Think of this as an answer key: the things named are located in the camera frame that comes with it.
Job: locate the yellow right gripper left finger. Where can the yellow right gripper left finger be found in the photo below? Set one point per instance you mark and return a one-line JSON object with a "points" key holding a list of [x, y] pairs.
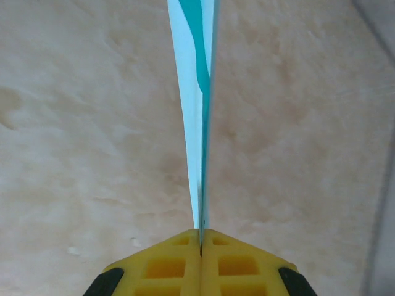
{"points": [[160, 268]]}

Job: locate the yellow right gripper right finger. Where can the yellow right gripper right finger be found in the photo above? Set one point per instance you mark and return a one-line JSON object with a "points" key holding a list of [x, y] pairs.
{"points": [[240, 268]]}

